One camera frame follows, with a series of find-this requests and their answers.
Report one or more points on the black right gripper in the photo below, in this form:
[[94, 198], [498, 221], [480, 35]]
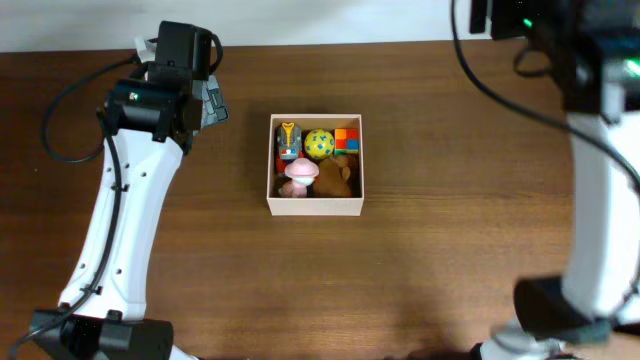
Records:
[[504, 24]]

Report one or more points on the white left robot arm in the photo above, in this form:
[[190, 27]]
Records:
[[148, 121]]

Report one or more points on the multicolour puzzle cube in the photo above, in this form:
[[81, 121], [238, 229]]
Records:
[[347, 141]]

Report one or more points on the white cardboard box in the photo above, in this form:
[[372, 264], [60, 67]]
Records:
[[311, 205]]

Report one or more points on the white pink toy duck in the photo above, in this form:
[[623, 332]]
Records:
[[301, 173]]

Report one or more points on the brown plush toy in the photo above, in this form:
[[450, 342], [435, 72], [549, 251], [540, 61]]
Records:
[[336, 176]]

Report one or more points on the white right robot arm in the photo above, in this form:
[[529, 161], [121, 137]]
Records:
[[592, 49]]

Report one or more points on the red grey toy truck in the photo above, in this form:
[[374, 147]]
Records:
[[288, 146]]

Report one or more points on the yellow ball with dots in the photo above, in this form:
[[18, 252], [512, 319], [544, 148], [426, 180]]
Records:
[[319, 144]]

